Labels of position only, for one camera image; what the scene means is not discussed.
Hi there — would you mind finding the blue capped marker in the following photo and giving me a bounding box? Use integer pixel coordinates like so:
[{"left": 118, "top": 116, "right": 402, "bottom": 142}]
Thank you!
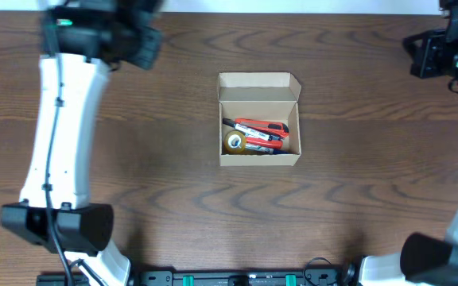
[{"left": 245, "top": 144, "right": 287, "bottom": 155}]

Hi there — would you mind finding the brown cardboard box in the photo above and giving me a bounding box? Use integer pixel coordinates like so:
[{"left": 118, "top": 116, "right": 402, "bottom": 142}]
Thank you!
[{"left": 217, "top": 72, "right": 301, "bottom": 166}]

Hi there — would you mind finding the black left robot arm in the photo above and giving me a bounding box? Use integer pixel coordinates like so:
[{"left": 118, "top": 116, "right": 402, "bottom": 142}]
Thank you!
[{"left": 1, "top": 0, "right": 162, "bottom": 285}]

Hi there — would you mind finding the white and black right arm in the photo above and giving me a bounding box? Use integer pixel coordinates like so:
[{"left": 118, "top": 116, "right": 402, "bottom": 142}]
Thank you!
[{"left": 340, "top": 29, "right": 458, "bottom": 285}]

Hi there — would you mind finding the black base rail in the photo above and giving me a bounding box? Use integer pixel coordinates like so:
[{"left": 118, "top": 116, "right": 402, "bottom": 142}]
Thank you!
[{"left": 36, "top": 266, "right": 357, "bottom": 286}]

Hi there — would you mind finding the orange utility knife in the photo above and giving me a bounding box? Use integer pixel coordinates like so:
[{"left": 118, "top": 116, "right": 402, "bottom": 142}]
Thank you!
[{"left": 235, "top": 118, "right": 289, "bottom": 139}]

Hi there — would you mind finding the black and white marker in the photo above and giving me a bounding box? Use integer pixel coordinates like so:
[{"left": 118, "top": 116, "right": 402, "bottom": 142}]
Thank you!
[{"left": 222, "top": 118, "right": 280, "bottom": 141}]

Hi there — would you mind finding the clear yellowish tape roll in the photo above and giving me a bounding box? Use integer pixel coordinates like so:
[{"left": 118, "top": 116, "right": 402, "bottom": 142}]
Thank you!
[{"left": 223, "top": 130, "right": 246, "bottom": 154}]

